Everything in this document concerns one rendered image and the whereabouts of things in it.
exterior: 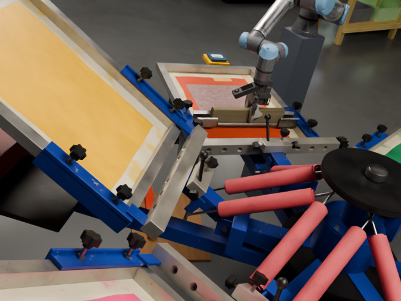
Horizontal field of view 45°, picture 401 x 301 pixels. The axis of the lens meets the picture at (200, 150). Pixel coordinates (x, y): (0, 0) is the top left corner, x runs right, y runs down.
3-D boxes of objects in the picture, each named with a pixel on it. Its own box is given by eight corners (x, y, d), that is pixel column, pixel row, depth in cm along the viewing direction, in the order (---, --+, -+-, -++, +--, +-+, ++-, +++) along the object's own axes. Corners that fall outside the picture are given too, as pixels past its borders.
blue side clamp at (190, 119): (175, 116, 226) (176, 103, 222) (185, 116, 227) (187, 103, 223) (192, 153, 202) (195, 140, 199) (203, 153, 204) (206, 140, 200)
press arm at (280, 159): (261, 154, 202) (264, 144, 200) (274, 154, 204) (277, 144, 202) (278, 180, 189) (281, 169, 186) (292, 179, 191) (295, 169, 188)
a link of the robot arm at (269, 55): (283, 46, 206) (275, 51, 200) (276, 70, 212) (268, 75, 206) (267, 40, 209) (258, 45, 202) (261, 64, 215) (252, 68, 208)
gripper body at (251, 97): (268, 107, 218) (275, 83, 211) (250, 107, 215) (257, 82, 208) (261, 98, 224) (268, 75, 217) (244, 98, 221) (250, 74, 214)
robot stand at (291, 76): (257, 181, 358) (305, 25, 292) (272, 196, 346) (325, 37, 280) (237, 186, 348) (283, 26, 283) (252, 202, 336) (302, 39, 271)
